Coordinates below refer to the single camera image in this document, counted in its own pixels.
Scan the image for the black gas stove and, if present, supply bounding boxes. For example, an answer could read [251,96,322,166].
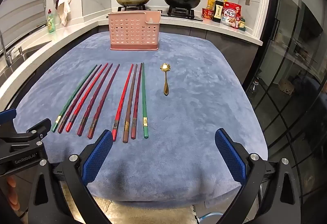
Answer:
[112,5,204,22]

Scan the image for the blue plush mat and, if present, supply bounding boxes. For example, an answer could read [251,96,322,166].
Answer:
[10,31,269,202]

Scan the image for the white window blinds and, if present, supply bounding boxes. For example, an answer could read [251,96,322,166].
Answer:
[0,0,47,44]

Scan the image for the white hanging towel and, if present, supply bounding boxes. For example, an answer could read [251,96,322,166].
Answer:
[57,0,72,27]

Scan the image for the green dish soap bottle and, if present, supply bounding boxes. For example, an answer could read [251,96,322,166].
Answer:
[47,9,56,34]

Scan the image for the row of lacquered chopsticks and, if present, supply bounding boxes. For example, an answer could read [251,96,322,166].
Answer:
[51,64,98,133]

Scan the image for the black framed glass door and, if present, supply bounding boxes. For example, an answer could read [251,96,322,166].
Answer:
[242,0,327,224]

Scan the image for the dark soy sauce bottle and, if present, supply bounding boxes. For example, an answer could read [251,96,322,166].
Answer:
[213,0,224,23]

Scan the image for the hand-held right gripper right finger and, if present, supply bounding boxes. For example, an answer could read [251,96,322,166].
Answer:
[215,128,302,224]

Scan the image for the pink perforated utensil holder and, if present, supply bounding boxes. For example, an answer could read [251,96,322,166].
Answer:
[108,11,161,51]

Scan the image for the person's left hand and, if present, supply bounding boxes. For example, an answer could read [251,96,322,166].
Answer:
[6,176,18,208]

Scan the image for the gold flower spoon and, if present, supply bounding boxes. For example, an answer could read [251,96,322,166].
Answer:
[160,63,170,96]

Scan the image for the dark red chopstick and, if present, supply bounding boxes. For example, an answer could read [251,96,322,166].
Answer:
[58,64,103,134]
[131,63,143,140]

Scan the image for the maroon twisted chopstick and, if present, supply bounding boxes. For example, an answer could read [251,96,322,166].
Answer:
[87,64,120,139]
[77,63,113,136]

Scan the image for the chrome faucet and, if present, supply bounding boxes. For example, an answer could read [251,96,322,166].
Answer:
[0,29,14,67]

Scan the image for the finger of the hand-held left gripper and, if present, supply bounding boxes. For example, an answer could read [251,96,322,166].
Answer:
[15,118,52,141]
[0,109,17,136]

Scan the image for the green chopstick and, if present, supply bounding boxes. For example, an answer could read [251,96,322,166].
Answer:
[142,62,149,139]

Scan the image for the brown chopstick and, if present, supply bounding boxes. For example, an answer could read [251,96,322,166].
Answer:
[123,64,138,143]

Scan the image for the steel kitchen sink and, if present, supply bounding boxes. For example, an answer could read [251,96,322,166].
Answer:
[10,40,53,61]

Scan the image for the red white cereal bag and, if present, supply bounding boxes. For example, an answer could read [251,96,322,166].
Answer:
[221,2,242,28]

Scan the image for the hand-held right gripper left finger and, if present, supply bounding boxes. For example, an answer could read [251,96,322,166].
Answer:
[28,129,113,224]

